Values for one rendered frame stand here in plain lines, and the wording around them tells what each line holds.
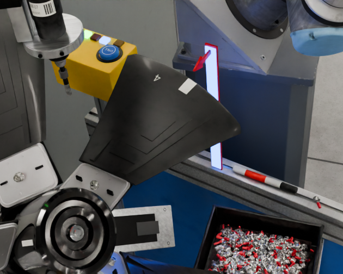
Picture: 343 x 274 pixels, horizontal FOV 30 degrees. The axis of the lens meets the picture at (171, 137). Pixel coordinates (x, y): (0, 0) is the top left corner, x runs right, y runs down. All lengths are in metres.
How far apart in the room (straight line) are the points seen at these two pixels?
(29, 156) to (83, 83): 0.50
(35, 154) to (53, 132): 1.19
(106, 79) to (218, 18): 0.26
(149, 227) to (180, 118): 0.20
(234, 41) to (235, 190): 0.32
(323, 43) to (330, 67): 1.70
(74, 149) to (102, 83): 0.90
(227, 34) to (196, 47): 0.09
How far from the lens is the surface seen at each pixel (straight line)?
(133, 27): 2.26
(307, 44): 1.21
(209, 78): 1.17
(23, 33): 0.73
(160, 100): 1.02
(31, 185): 0.87
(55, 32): 0.72
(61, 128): 2.09
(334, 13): 1.17
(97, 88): 1.33
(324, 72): 2.89
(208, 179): 1.39
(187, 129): 0.99
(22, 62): 0.88
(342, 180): 2.47
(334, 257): 1.42
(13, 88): 0.87
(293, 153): 1.55
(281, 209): 1.34
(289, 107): 1.42
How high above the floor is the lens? 1.89
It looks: 47 degrees down
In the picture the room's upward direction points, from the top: 7 degrees counter-clockwise
